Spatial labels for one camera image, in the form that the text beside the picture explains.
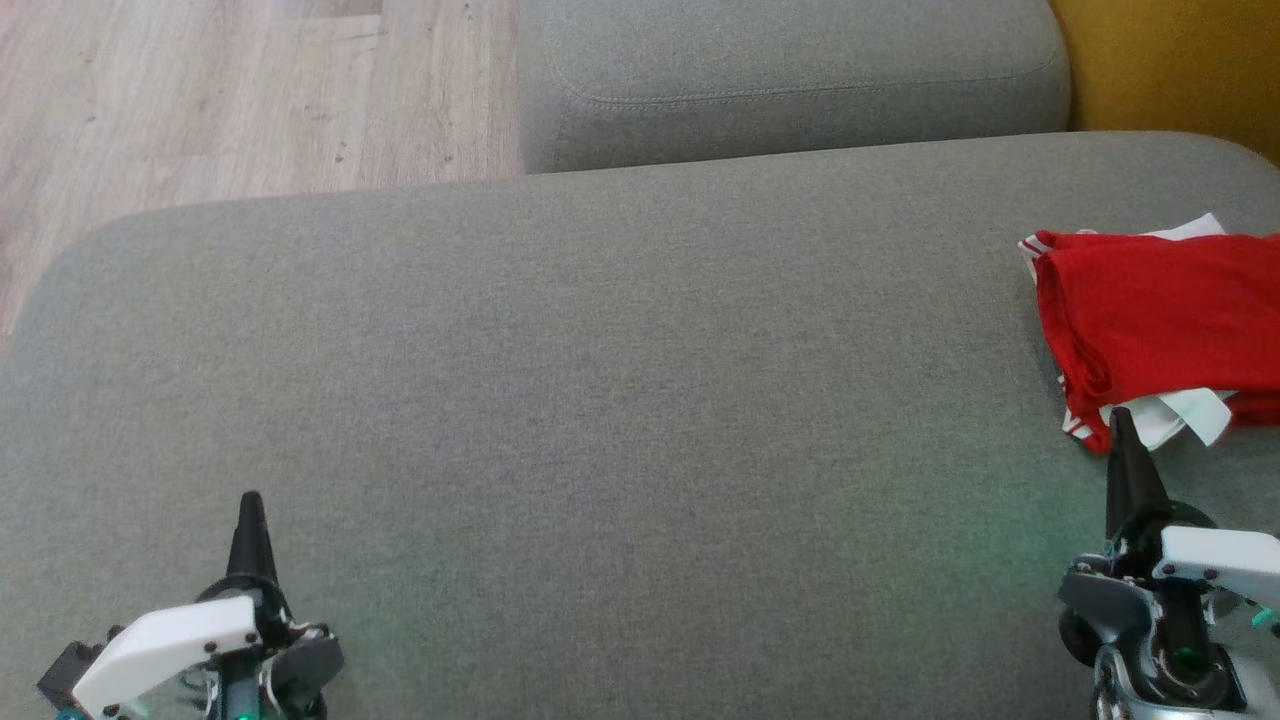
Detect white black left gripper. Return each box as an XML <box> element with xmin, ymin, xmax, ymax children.
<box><xmin>72</xmin><ymin>490</ymin><xmax>346</xmax><ymax>720</ymax></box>

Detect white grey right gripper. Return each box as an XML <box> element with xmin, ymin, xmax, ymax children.
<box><xmin>1058</xmin><ymin>405</ymin><xmax>1280</xmax><ymax>666</ymax></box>

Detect red shorts white stripes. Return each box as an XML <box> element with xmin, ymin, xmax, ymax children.
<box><xmin>1020</xmin><ymin>212</ymin><xmax>1280</xmax><ymax>453</ymax></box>

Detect grey sofa seat cushion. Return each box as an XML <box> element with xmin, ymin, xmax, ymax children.
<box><xmin>0</xmin><ymin>130</ymin><xmax>1280</xmax><ymax>720</ymax></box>
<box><xmin>518</xmin><ymin>0</ymin><xmax>1073</xmax><ymax>176</ymax></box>

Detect yellow sofa backrest cushion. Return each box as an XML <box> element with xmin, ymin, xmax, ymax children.
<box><xmin>1048</xmin><ymin>0</ymin><xmax>1280</xmax><ymax>166</ymax></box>

